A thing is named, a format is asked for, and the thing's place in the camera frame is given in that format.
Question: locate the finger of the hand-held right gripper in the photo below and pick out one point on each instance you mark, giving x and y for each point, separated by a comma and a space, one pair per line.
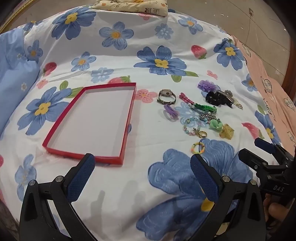
252, 158
263, 143

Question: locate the cream printed pillow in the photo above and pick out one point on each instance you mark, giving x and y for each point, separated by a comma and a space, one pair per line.
129, 5

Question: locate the yellow flower hair clip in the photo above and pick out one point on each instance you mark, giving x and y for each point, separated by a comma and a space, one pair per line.
226, 132

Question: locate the brown wooden bed frame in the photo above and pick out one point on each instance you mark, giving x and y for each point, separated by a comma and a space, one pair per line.
290, 76

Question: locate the pink printed sheet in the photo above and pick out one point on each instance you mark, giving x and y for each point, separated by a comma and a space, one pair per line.
272, 99

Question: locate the black hair claw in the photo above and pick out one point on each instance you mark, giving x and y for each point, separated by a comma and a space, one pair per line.
215, 98

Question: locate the red shallow box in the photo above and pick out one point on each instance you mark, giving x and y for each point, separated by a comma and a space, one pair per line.
92, 120

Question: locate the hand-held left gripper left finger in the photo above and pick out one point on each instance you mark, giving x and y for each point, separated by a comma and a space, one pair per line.
82, 178

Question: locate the pink hair clip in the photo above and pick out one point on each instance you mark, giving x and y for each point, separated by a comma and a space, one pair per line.
185, 97

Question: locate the person's right hand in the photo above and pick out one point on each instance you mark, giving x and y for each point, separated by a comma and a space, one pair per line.
276, 210

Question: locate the silver wrist watch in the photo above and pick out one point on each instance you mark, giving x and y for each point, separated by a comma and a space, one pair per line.
164, 93

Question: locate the golden frame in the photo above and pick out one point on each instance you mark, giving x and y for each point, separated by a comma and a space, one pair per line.
13, 19

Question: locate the silver pearl hair clip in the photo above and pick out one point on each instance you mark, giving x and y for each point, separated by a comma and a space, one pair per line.
238, 104

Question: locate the blue floral bedsheet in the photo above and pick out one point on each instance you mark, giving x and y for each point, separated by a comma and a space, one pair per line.
138, 46

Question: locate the silver beaded ornament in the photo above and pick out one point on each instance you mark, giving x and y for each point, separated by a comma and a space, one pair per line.
207, 117

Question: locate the purple flower hair clip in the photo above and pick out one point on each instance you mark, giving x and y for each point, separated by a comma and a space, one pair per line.
205, 85

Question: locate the light blue pillow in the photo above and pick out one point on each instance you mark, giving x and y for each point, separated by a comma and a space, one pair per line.
16, 81

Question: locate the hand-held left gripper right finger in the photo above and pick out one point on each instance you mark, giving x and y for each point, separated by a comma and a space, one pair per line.
205, 178

